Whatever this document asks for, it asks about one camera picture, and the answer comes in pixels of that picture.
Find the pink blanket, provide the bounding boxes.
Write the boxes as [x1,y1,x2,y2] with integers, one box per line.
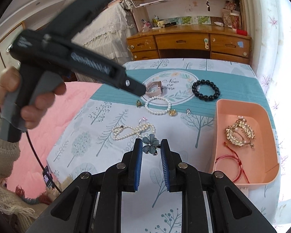
[5,81,105,200]

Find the gold leaf hair clip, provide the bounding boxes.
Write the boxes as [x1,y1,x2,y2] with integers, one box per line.
[225,116,256,149]

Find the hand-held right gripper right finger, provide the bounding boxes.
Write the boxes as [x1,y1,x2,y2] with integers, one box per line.
[159,139,254,233]

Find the row of green picture tiles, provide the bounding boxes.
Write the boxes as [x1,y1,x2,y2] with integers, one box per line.
[168,16,211,25]

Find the cream knit sweater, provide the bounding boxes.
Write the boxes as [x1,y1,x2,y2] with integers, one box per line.
[0,175,72,233]

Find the red string bracelet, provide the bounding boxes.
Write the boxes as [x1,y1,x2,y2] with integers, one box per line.
[214,142,250,184]

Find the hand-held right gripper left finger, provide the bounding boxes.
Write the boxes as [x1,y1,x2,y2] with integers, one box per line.
[50,138,144,233]

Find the person's left forearm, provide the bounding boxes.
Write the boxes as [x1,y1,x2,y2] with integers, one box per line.
[0,90,21,182]

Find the wooden desk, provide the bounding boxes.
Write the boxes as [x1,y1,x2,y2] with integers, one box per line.
[126,25,253,65]

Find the white leaf print curtain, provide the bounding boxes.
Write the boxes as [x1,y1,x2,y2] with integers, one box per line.
[242,0,291,224]

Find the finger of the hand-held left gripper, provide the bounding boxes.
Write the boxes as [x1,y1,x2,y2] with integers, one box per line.
[46,0,115,42]
[62,43,146,97]

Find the person's left hand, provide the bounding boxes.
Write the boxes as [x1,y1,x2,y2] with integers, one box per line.
[0,66,67,130]

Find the pearl necklace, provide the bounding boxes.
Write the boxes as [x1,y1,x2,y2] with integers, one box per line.
[112,122,156,141]

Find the blue flower hair clip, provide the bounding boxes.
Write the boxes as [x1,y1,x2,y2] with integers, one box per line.
[142,134,165,156]

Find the black cable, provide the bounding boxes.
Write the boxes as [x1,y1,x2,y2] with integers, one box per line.
[26,130,63,195]

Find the black bead bracelet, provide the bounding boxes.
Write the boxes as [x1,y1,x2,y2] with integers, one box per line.
[192,79,221,101]

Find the lace-covered piano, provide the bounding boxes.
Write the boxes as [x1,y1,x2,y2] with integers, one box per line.
[74,0,137,64]

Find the patterned paper bag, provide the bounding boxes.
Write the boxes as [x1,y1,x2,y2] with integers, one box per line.
[222,8,232,26]

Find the peach plastic bin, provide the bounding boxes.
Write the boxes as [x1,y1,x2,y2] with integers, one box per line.
[207,99,281,184]

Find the pink smartwatch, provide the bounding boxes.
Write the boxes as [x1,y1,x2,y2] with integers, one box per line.
[145,81,164,97]

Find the pearl bracelet with gold charm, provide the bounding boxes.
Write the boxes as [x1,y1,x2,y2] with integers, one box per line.
[144,96,178,117]

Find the wooden bookshelf hutch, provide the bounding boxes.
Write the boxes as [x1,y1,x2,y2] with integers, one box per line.
[121,0,248,30]

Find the tree print tablecloth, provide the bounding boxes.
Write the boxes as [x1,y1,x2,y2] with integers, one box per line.
[47,58,281,233]

